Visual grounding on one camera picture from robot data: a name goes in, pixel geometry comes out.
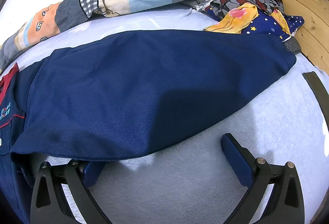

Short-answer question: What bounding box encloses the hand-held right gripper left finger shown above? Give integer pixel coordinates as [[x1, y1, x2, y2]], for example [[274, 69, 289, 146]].
[[30, 160, 113, 224]]

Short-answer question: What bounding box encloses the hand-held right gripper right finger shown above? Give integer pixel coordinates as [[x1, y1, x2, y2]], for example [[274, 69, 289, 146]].
[[221, 133, 305, 224]]

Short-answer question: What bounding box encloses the navy blue work jacket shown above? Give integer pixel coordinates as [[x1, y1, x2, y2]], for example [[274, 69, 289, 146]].
[[0, 30, 297, 224]]

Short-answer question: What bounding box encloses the light blue cloud-print bed sheet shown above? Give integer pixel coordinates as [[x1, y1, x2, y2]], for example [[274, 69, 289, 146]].
[[0, 6, 329, 224]]

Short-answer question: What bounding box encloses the black textured object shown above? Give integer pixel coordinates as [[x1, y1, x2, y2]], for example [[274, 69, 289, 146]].
[[282, 35, 303, 55]]

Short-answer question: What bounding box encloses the navy star-print cloth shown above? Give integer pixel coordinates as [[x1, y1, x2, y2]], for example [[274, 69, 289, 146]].
[[208, 6, 305, 38]]

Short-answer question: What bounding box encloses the yellow floral scarf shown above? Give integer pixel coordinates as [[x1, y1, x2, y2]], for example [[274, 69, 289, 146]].
[[204, 0, 291, 35]]

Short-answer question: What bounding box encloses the black strap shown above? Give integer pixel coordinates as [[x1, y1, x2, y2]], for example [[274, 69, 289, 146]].
[[302, 71, 329, 108]]

